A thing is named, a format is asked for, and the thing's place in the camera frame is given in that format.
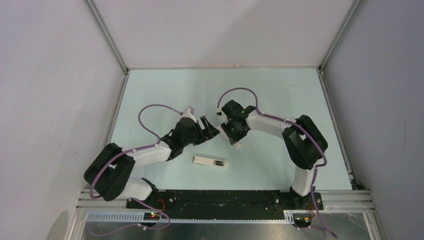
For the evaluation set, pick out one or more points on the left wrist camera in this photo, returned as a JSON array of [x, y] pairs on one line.
[[189, 113]]

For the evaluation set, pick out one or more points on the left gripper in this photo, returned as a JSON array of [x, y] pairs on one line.
[[206, 133]]

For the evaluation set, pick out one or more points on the black battery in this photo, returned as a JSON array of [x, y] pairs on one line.
[[219, 163]]

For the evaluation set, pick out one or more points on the white cable duct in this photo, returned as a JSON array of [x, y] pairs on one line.
[[141, 217]]

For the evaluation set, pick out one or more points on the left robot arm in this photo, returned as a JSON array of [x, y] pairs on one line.
[[109, 174]]

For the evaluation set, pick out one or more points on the white battery cover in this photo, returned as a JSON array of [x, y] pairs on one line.
[[236, 145]]

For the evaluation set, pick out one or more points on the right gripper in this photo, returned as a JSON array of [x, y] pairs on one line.
[[233, 138]]

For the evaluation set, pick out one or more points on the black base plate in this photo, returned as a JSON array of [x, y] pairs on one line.
[[230, 204]]

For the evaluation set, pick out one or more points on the white remote control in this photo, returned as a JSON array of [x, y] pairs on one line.
[[206, 161]]

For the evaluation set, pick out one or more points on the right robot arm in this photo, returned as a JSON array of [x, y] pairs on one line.
[[304, 142]]

